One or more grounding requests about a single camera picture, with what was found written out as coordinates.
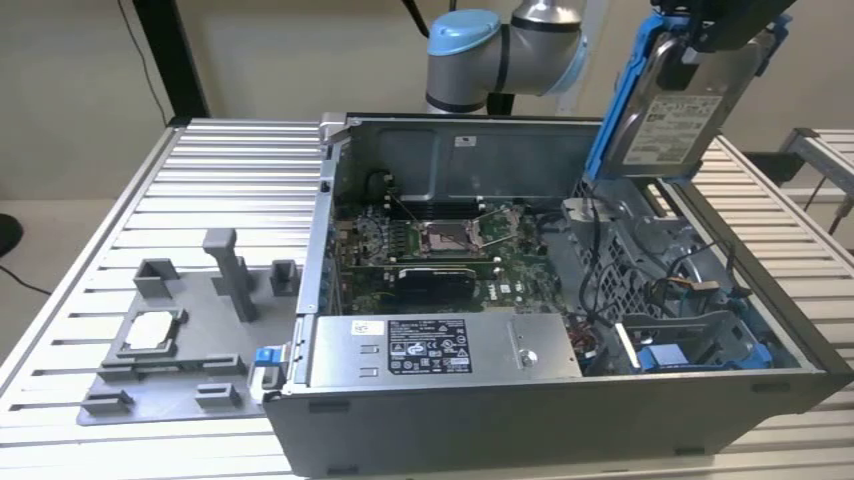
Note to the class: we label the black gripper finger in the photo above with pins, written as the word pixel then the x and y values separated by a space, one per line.
pixel 676 67

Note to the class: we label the hard disk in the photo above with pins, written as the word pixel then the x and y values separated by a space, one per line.
pixel 674 130
pixel 660 357

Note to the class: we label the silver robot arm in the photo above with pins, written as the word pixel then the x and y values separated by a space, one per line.
pixel 467 65

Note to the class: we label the grey disk bay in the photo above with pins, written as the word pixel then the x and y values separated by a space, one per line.
pixel 694 320

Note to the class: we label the black box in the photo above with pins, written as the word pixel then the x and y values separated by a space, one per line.
pixel 774 167

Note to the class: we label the aluminium side table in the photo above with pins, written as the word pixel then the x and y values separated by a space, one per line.
pixel 827 150

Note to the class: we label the grey metal drive cage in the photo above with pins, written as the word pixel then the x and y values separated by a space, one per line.
pixel 634 235

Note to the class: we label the green motherboard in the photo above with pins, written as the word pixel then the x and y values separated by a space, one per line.
pixel 527 272

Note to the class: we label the CPU socket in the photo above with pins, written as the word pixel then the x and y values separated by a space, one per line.
pixel 443 239

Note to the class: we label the green RAM stick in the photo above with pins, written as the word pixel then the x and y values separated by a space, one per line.
pixel 440 258

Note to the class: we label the black graphics card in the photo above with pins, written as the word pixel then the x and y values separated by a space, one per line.
pixel 436 290

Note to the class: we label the silver power supply unit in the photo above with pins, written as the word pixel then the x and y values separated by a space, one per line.
pixel 494 350

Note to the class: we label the dark grey PC case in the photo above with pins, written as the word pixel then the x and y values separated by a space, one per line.
pixel 467 430

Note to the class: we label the blue case latch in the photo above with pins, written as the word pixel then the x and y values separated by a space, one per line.
pixel 264 355

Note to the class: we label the grey parts rack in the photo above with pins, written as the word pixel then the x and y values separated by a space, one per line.
pixel 200 330

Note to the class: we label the silver CPU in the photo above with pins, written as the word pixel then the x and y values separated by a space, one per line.
pixel 152 332

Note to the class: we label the black round floor object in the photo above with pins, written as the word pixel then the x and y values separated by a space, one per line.
pixel 8 235

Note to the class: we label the black upright post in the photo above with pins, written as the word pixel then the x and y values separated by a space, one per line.
pixel 180 60

